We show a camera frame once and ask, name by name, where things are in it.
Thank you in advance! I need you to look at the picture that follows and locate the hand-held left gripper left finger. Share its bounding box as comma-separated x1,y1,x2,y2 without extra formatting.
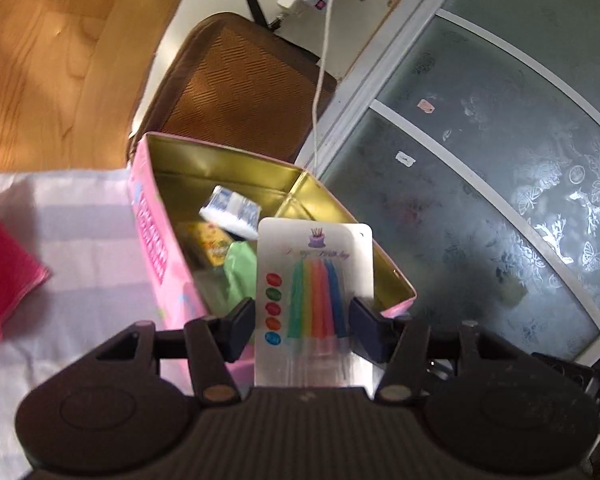
95,299,256,406

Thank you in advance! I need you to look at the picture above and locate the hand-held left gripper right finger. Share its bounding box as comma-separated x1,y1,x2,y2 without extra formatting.
349,297,516,405

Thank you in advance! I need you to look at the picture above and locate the green cotton swab pack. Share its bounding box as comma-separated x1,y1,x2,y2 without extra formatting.
223,241,258,307

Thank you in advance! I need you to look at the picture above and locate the yellow card packet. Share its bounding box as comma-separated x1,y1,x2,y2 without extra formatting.
184,221,232,269

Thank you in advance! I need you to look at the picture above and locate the rainbow candle card pack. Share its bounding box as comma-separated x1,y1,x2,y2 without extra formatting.
253,217,376,389

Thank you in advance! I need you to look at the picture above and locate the white blue tissue pack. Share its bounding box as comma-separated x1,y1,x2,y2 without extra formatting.
198,185,262,241

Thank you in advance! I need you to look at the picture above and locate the pink tin box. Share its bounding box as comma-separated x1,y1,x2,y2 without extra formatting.
128,131,416,392

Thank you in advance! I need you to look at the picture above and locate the pale striped bed sheet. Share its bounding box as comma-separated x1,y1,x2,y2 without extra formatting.
0,167,257,480

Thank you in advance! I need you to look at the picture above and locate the frosted glass door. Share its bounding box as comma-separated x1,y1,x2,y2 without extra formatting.
294,0,600,377

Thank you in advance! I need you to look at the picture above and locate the brown woven cushion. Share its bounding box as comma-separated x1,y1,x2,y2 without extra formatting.
127,12,339,167

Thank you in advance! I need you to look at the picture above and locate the pink glitter cloth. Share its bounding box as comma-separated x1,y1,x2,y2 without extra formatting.
0,159,52,351

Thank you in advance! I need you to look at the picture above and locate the white cable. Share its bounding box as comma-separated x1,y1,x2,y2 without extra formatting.
309,0,352,177

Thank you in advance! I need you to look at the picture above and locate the black strap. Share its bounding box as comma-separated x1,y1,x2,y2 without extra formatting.
244,0,282,29

